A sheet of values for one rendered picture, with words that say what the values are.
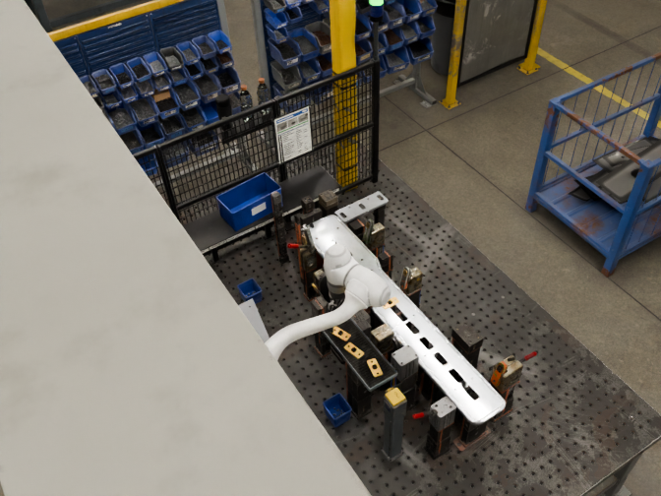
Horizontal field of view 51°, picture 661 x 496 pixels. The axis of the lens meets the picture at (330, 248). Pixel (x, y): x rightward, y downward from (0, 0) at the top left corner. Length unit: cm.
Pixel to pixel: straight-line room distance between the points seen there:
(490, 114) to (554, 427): 339
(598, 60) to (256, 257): 419
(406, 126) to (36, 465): 578
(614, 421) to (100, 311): 330
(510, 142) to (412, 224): 200
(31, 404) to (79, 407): 1
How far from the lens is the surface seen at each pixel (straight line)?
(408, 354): 297
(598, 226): 504
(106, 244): 24
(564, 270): 492
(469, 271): 384
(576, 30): 748
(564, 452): 332
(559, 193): 522
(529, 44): 662
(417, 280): 336
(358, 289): 251
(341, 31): 363
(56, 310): 23
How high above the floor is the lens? 355
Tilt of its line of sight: 47 degrees down
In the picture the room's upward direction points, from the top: 3 degrees counter-clockwise
